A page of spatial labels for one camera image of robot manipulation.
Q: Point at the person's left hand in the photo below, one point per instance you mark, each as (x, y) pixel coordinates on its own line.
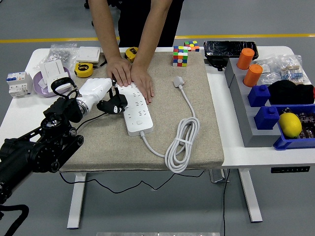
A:
(142, 81)

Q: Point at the person's right hand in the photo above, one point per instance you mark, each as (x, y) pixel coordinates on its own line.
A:
(119, 71)

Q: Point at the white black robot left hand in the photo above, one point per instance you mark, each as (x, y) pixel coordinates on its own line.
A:
(96, 88)

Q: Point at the black power adapter plug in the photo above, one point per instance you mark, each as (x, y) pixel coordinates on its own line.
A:
(121, 99)

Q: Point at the white power strip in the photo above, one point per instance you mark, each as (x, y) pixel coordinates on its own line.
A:
(137, 115)

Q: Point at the person's right forearm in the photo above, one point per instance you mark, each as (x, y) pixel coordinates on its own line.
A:
(105, 29)

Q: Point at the person's left forearm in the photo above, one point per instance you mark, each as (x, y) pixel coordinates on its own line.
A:
(153, 32)

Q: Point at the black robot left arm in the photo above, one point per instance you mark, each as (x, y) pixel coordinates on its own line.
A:
(49, 147)

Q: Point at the yellow tape measure black label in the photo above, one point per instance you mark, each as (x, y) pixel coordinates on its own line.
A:
(83, 70)

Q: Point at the grey-brown fabric mat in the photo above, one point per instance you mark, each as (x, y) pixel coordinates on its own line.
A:
(162, 103)

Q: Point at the large colourful puzzle cube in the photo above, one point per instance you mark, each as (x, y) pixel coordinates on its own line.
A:
(180, 56)

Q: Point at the clear bag of screws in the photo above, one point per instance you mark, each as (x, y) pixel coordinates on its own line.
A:
(60, 52)

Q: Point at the person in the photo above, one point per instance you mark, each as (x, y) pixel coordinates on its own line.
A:
(137, 19)

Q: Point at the purple bowl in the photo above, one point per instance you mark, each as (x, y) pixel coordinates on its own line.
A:
(39, 92)

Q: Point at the small colourful puzzle cube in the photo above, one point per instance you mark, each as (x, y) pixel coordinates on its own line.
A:
(192, 46)

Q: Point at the black plastic holder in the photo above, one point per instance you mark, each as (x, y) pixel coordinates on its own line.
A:
(216, 62)

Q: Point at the white circuit breaker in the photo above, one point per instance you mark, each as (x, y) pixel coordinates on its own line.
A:
(18, 84)

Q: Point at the black wrapped plastic tray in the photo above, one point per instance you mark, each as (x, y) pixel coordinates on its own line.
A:
(226, 48)

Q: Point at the orange cylinder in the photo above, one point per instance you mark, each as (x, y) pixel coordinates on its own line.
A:
(253, 75)
(246, 58)

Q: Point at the grey stepped block base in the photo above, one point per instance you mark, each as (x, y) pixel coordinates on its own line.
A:
(246, 118)

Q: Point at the blue square block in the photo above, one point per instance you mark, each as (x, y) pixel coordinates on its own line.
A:
(258, 94)
(267, 118)

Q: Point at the white table leg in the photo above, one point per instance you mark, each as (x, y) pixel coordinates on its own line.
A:
(76, 204)
(251, 201)

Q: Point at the grey metal box under table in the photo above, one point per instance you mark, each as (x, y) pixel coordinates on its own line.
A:
(217, 175)

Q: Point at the clear bag of small parts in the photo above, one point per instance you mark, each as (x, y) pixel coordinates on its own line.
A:
(268, 71)

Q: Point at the black cloth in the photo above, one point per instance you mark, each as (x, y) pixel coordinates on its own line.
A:
(291, 92)

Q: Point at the clear bag of resistors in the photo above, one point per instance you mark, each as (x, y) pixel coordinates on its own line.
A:
(292, 71)

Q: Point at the yellow lemon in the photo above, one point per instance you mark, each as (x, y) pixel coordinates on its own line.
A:
(290, 125)

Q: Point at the blue plastic bin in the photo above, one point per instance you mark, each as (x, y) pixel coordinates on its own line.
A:
(288, 143)

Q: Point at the dark brown packaged parts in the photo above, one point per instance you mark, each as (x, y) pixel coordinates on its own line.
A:
(306, 120)

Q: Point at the black table control panel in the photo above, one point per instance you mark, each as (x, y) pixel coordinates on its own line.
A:
(290, 169)

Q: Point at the white wall socket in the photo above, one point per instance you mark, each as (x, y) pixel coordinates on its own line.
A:
(61, 84)

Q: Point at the flat white wall switch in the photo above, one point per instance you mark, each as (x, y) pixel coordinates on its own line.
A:
(87, 54)

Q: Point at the white wall switch with box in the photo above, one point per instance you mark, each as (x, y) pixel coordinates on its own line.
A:
(51, 68)

